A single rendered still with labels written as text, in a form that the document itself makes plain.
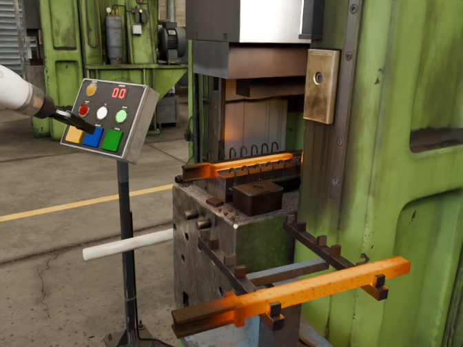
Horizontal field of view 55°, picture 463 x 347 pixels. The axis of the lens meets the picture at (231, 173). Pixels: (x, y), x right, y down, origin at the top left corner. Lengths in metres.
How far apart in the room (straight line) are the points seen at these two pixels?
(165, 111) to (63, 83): 1.52
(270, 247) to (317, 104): 0.42
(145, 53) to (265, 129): 4.64
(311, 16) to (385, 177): 0.41
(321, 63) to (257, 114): 0.56
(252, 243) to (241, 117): 0.53
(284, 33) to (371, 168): 0.44
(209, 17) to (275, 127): 0.56
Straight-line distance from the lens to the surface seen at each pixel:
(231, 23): 1.19
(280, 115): 1.67
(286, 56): 1.31
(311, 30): 1.11
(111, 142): 1.64
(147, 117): 1.66
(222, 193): 1.29
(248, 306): 0.70
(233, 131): 1.56
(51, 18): 5.99
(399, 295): 1.42
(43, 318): 2.51
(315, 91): 1.11
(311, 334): 1.11
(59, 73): 6.01
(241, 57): 1.22
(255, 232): 1.20
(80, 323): 2.42
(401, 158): 1.09
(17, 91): 1.34
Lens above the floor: 1.39
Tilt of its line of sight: 18 degrees down
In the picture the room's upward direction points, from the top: 2 degrees clockwise
